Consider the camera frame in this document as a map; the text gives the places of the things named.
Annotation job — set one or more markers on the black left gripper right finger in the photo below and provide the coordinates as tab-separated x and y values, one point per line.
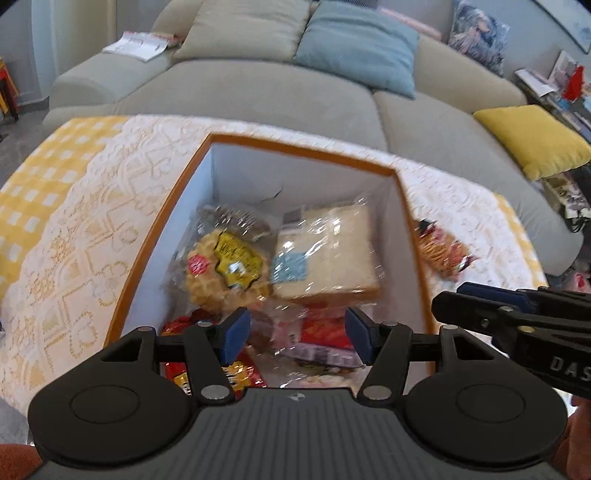
386	349

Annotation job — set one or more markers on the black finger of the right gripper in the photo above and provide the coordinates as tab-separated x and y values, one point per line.
485	309

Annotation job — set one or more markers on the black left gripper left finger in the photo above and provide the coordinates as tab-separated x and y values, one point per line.
208	349

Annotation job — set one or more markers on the yellow waffle snack packet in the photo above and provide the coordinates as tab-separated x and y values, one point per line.
219	271

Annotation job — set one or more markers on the sliced bread bag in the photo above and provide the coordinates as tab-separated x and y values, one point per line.
325	254

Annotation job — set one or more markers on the clear green snack packet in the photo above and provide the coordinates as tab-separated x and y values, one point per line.
242	220

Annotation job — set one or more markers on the chocolate muffin packet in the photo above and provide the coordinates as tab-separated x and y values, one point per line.
261	331

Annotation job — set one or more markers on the black orange snack packet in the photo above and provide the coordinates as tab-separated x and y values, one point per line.
315	335

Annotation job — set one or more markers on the red noodle snack packet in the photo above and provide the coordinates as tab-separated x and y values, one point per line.
442	251

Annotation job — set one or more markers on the orange cardboard box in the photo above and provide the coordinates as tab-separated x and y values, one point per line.
270	179

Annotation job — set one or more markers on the white lace tablecloth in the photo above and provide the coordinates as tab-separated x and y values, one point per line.
115	239

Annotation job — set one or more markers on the yellow cushion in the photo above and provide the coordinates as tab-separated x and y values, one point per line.
540	144

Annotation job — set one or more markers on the beige fabric sofa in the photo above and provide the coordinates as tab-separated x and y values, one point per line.
437	127

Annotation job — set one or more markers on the cluttered side shelf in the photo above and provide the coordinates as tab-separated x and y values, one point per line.
559	103

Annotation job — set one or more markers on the yellow checked tablecloth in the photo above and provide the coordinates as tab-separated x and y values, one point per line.
46	184

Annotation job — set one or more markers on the blue patterned cushion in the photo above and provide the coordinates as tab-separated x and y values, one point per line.
479	36

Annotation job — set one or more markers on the pink cushion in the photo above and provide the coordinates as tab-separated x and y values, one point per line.
417	25

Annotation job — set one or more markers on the white booklet on armrest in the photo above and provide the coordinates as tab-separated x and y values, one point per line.
143	46

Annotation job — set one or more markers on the red stool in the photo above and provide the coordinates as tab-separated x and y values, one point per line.
8	93

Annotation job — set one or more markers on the beige cushion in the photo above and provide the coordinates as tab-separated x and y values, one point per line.
246	30

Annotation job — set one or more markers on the framed wall picture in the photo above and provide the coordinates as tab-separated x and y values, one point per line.
573	16

